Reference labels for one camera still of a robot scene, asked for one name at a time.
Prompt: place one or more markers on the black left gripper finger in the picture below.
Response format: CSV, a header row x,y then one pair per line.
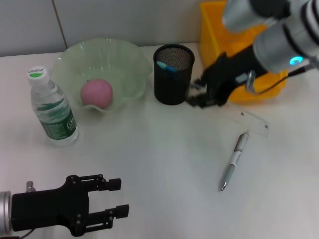
x,y
107,217
104,184

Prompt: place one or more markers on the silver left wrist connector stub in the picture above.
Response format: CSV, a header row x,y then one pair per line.
x,y
30,186

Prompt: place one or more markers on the clear plastic ruler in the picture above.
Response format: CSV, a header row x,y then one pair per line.
x,y
256,125

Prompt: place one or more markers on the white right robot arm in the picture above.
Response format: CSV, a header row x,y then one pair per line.
x,y
274,49

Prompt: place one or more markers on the pink peach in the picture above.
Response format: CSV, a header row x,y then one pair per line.
x,y
97,93

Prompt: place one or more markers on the yellow plastic bin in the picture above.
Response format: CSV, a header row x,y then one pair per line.
x,y
211,37

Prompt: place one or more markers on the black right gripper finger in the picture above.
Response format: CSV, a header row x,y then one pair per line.
x,y
199,100
199,83

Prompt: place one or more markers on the green translucent wavy fruit plate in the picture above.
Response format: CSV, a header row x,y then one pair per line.
x,y
99,57

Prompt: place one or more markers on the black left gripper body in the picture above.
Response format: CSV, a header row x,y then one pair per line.
x,y
49,209

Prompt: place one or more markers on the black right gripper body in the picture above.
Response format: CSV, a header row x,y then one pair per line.
x,y
229,72

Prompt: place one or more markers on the black mesh pen holder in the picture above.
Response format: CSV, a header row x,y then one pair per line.
x,y
172,87

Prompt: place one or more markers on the clear water bottle green label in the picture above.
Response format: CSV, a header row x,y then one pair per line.
x,y
54,119

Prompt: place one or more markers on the silver grey pen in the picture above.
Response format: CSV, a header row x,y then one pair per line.
x,y
231,166

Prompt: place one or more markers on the blue scissors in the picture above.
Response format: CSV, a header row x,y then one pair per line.
x,y
165,66

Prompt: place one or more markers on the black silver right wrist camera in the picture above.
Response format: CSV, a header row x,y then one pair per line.
x,y
241,15

